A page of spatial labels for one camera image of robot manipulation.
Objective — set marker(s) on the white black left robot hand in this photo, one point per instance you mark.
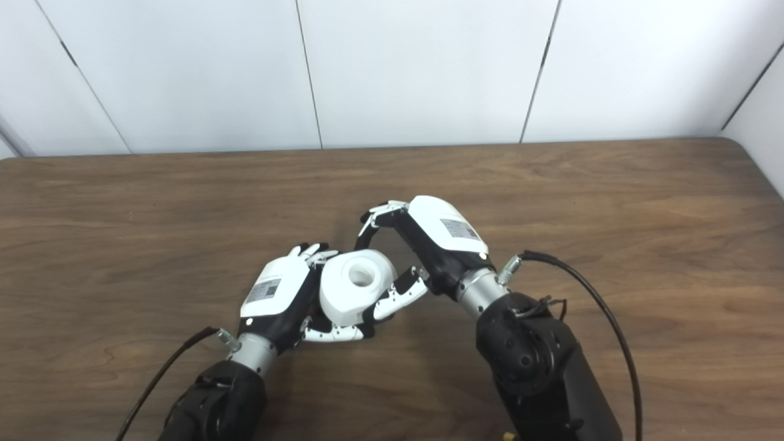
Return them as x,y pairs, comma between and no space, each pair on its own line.
275,291

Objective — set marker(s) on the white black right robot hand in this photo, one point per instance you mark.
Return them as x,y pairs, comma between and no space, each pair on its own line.
444,239

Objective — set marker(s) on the round white plastic piece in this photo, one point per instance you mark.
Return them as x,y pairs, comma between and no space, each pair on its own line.
346,294

